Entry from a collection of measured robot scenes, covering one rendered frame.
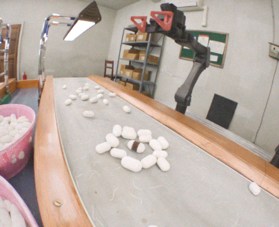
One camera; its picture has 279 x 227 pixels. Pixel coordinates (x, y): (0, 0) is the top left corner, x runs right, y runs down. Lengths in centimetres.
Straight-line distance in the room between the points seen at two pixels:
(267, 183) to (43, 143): 49
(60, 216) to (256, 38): 249
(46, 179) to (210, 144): 36
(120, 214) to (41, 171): 12
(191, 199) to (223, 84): 213
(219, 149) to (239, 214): 18
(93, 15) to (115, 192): 46
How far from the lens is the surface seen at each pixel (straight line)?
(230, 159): 36
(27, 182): 32
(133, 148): 26
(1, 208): 23
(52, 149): 24
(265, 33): 247
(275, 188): 40
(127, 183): 21
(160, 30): 47
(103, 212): 18
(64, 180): 19
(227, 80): 226
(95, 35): 497
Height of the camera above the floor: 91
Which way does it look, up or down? 22 degrees down
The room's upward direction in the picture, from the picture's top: 11 degrees clockwise
